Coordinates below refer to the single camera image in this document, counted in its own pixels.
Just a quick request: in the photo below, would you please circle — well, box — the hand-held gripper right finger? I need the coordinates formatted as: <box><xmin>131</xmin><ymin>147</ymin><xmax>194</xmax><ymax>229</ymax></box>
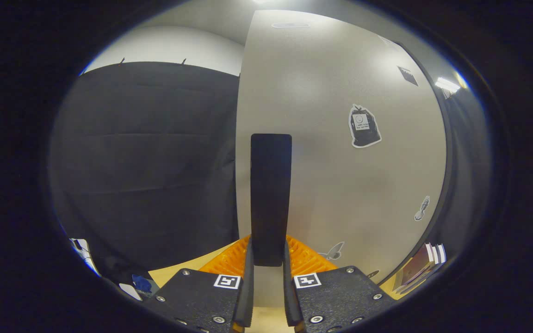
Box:
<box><xmin>283</xmin><ymin>235</ymin><xmax>397</xmax><ymax>333</ymax></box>

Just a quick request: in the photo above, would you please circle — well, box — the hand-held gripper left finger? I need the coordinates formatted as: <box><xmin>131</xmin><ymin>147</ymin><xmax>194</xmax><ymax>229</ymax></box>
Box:
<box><xmin>144</xmin><ymin>235</ymin><xmax>254</xmax><ymax>333</ymax></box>

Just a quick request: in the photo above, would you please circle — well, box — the beige cabinet door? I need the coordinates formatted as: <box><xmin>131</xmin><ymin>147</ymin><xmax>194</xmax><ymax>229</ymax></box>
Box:
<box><xmin>235</xmin><ymin>9</ymin><xmax>447</xmax><ymax>308</ymax></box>

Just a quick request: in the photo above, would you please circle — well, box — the black door handle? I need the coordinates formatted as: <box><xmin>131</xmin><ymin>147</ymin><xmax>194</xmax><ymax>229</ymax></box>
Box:
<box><xmin>250</xmin><ymin>133</ymin><xmax>292</xmax><ymax>267</ymax></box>

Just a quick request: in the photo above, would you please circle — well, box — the blue object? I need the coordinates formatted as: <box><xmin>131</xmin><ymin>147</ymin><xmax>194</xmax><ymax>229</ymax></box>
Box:
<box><xmin>132</xmin><ymin>274</ymin><xmax>154</xmax><ymax>294</ymax></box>

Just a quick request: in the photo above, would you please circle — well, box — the maroon book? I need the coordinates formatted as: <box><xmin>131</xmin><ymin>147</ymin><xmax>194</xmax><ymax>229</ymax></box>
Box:
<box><xmin>394</xmin><ymin>245</ymin><xmax>434</xmax><ymax>294</ymax></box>

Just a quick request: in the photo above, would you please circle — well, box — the thin beige book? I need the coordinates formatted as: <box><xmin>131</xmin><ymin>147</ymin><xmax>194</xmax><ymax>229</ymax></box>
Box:
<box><xmin>424</xmin><ymin>244</ymin><xmax>439</xmax><ymax>278</ymax></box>

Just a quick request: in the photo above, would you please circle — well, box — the black backdrop cloth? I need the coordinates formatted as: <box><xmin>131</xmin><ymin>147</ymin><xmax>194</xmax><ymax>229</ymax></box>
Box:
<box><xmin>49</xmin><ymin>62</ymin><xmax>494</xmax><ymax>287</ymax></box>

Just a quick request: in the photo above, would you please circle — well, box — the small ceiling light panel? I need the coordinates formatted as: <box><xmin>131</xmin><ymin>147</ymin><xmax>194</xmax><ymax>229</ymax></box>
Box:
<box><xmin>435</xmin><ymin>76</ymin><xmax>461</xmax><ymax>93</ymax></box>

